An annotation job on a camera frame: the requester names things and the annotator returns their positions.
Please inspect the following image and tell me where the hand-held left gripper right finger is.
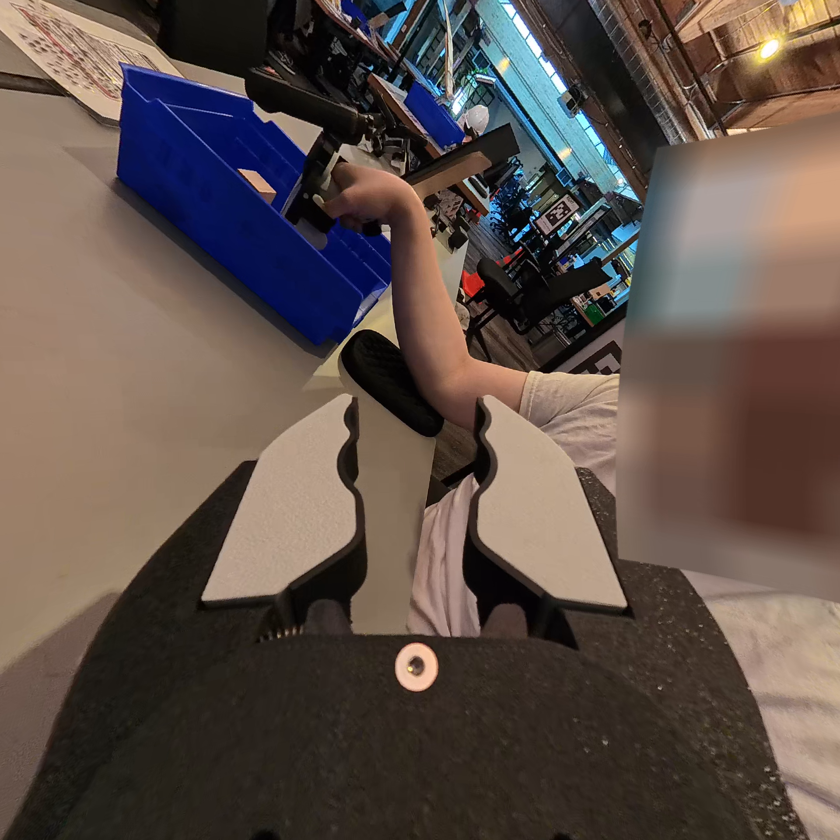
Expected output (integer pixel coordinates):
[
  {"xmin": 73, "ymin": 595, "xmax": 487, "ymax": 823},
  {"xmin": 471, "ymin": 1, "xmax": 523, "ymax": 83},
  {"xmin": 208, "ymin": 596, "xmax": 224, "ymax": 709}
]
[{"xmin": 468, "ymin": 395, "xmax": 629, "ymax": 615}]

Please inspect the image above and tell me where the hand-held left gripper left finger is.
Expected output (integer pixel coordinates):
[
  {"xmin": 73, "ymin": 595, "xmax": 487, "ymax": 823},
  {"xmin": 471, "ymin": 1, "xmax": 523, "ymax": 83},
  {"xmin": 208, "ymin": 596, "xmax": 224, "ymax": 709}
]
[{"xmin": 200, "ymin": 394, "xmax": 366, "ymax": 608}]

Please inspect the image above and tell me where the blue plastic bin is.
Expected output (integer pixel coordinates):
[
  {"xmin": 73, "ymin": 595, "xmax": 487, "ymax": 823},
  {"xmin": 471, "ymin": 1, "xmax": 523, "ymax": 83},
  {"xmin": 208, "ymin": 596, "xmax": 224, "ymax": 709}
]
[{"xmin": 116, "ymin": 63, "xmax": 393, "ymax": 347}]

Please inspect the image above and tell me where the person's right forearm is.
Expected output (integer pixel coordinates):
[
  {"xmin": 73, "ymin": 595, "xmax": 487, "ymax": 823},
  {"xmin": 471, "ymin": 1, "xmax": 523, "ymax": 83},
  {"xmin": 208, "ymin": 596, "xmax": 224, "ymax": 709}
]
[{"xmin": 384, "ymin": 190, "xmax": 536, "ymax": 437}]

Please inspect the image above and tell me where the person's right hand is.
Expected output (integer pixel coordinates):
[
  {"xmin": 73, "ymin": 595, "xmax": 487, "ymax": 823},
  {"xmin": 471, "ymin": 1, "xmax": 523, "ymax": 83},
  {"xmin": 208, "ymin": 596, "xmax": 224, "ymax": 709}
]
[{"xmin": 322, "ymin": 163, "xmax": 422, "ymax": 237}]

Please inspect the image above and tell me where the blue plastic crate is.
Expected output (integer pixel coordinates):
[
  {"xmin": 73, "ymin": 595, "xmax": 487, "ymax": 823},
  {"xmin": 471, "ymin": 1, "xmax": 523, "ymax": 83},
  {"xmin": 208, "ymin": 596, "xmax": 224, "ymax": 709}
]
[{"xmin": 405, "ymin": 81, "xmax": 466, "ymax": 148}]

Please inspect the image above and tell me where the wooden desk panel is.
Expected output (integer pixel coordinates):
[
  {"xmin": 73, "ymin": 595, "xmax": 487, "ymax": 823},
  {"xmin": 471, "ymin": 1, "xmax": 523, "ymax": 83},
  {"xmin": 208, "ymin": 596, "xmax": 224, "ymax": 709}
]
[{"xmin": 399, "ymin": 123, "xmax": 521, "ymax": 199}]

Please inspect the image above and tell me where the black chair armrest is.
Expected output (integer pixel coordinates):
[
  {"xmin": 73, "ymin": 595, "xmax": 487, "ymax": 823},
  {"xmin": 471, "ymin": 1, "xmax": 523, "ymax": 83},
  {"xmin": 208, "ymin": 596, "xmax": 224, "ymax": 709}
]
[{"xmin": 340, "ymin": 329, "xmax": 445, "ymax": 438}]

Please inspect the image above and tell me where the black office chair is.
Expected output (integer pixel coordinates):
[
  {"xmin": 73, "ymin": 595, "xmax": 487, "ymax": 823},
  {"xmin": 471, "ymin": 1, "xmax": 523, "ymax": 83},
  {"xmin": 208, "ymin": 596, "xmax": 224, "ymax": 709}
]
[{"xmin": 467, "ymin": 257, "xmax": 613, "ymax": 358}]

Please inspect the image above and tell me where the printed instruction sheet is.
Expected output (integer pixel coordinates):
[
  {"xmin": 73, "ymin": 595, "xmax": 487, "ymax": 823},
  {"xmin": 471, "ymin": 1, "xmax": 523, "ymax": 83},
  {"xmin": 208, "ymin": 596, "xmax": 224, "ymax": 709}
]
[{"xmin": 0, "ymin": 0, "xmax": 183, "ymax": 123}]

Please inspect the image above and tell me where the black white marker sign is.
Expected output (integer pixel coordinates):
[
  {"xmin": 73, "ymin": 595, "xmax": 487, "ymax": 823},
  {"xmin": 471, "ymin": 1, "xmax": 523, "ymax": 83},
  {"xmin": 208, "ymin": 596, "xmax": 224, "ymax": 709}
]
[{"xmin": 533, "ymin": 193, "xmax": 582, "ymax": 238}]

